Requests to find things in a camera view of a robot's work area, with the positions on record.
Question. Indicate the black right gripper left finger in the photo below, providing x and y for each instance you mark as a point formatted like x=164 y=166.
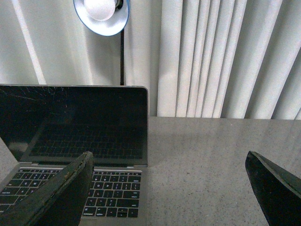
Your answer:
x=59 y=202

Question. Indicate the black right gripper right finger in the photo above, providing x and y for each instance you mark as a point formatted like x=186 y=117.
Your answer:
x=277 y=191

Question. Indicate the grey laptop computer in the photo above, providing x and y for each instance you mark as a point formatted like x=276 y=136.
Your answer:
x=47 y=127

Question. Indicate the white pleated curtain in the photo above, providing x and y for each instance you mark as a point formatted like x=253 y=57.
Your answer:
x=197 y=58

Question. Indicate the blue desk lamp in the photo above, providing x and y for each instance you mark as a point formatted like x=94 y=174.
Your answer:
x=106 y=18

